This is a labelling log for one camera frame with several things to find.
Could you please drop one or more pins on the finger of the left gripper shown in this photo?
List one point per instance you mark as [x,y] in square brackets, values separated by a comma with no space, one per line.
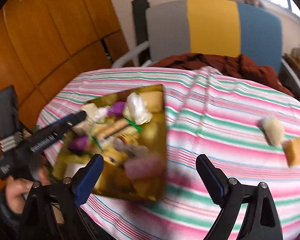
[47,136]
[9,121]

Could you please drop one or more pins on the gold tin box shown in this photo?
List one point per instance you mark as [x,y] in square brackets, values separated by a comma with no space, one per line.
[118,148]

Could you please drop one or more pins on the wooden wardrobe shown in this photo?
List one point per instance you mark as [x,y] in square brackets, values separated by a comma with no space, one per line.
[45,44]

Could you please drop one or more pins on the purple snack packet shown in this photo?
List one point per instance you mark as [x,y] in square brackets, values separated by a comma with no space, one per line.
[79,143]
[116,109]

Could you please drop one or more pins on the long cracker packet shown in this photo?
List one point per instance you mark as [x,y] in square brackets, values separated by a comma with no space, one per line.
[114,128]

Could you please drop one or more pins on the striped pink green tablecloth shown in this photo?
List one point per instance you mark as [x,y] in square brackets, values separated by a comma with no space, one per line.
[206,113]

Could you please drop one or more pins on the white plastic ball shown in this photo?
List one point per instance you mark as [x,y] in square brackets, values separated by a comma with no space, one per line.
[135,110]
[101,114]

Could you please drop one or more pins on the pink hair roller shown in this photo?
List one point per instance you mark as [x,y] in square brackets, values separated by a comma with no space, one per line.
[144,167]

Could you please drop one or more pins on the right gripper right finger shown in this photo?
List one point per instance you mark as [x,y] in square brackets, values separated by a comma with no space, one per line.
[213,178]

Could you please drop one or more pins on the cream loofah sponge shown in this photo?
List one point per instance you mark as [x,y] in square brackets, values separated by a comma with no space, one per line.
[273,129]

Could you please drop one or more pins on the person's dark sleeve forearm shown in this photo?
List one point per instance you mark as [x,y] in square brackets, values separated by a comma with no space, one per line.
[9,221]

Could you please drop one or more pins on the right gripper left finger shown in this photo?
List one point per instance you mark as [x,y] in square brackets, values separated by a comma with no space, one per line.
[85,179]

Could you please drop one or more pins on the dark red jacket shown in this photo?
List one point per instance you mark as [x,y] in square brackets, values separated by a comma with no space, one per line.
[241,67]

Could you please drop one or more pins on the cream cardboard box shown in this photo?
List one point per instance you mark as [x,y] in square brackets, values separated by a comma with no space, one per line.
[86,126]

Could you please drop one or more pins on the orange sponge block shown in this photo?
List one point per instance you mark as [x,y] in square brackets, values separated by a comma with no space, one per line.
[291,149]
[154,101]

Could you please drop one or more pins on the person's left hand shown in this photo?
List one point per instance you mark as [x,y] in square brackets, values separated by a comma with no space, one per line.
[14,190]

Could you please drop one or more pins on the grey yellow blue chair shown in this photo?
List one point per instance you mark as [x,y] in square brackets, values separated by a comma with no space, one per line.
[214,27]

